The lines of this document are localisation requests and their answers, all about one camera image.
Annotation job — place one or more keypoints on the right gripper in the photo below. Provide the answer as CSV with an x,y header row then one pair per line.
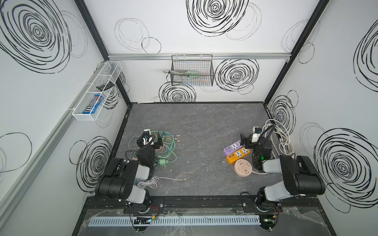
x,y
248,139

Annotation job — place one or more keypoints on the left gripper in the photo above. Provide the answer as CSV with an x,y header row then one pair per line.
x,y
150,141

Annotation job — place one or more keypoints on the light green charger plug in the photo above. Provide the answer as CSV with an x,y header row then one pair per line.
x,y
162,162

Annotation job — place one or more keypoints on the purple power strip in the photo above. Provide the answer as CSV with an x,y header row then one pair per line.
x,y
232,148

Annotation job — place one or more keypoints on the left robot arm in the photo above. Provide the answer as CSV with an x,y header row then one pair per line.
x,y
117,180

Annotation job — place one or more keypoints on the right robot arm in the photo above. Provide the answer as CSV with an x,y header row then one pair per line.
x,y
300,177

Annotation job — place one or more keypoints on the round pink power strip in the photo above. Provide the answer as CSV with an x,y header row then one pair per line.
x,y
243,168

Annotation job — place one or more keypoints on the orange power strip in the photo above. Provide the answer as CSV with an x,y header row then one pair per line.
x,y
239,154

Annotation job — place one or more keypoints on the blue candy packet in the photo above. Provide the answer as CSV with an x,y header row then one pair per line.
x,y
93,104

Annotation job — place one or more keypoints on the black remote control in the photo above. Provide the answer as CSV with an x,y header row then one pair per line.
x,y
105,86

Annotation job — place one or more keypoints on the green tongs in basket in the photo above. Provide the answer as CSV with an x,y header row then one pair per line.
x,y
186,73

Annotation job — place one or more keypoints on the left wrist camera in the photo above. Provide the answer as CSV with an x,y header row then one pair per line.
x,y
146,136

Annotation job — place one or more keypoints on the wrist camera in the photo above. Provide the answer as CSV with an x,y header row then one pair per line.
x,y
146,136
257,131

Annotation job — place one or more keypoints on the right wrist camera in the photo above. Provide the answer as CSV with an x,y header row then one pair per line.
x,y
257,131

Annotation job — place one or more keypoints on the white wire shelf basket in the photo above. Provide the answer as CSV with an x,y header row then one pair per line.
x,y
108,71

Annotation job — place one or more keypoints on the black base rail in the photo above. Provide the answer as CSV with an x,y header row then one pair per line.
x,y
162,204

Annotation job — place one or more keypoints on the grey slotted cable duct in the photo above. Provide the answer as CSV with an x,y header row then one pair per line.
x,y
212,220

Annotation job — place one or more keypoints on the black wire basket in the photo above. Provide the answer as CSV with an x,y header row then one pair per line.
x,y
194,70

